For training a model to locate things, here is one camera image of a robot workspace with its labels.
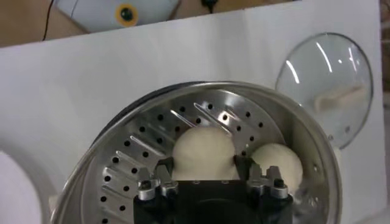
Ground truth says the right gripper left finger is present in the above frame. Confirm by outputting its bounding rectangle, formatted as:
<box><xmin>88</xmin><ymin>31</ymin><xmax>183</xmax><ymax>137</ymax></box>
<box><xmin>136</xmin><ymin>156</ymin><xmax>179</xmax><ymax>201</ymax></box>

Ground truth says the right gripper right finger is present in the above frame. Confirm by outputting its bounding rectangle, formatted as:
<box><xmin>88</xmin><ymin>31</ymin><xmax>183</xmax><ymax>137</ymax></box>
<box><xmin>233</xmin><ymin>155</ymin><xmax>289</xmax><ymax>200</ymax></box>

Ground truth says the white steamed baozi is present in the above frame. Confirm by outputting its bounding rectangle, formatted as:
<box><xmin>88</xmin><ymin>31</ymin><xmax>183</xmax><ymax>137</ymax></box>
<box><xmin>172</xmin><ymin>126</ymin><xmax>240</xmax><ymax>181</ymax></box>
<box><xmin>250</xmin><ymin>142</ymin><xmax>304</xmax><ymax>195</ymax></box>

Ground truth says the glass lid with cream handle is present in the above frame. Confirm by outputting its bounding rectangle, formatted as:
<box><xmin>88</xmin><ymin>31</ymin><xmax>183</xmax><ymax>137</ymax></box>
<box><xmin>275</xmin><ymin>32</ymin><xmax>375</xmax><ymax>150</ymax></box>

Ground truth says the steel perforated steamer basket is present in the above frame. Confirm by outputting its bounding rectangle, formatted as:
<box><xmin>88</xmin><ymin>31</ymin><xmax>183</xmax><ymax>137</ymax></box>
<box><xmin>50</xmin><ymin>80</ymin><xmax>344</xmax><ymax>224</ymax></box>

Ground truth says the stainless steel steamer pot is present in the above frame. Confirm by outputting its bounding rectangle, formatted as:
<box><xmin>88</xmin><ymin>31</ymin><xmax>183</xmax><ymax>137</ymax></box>
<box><xmin>48</xmin><ymin>80</ymin><xmax>344</xmax><ymax>224</ymax></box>

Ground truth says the white round plate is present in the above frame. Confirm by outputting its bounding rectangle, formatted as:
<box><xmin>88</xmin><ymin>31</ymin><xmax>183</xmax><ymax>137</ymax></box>
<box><xmin>0</xmin><ymin>149</ymin><xmax>43</xmax><ymax>224</ymax></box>

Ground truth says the white robot base yellow ring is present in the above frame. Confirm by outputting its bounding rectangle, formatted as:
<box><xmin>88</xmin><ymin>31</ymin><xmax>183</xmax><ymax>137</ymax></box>
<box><xmin>53</xmin><ymin>0</ymin><xmax>180</xmax><ymax>33</ymax></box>

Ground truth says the black floor cable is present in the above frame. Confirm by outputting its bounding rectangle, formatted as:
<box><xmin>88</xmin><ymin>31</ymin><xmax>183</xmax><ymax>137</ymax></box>
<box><xmin>41</xmin><ymin>0</ymin><xmax>56</xmax><ymax>42</ymax></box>

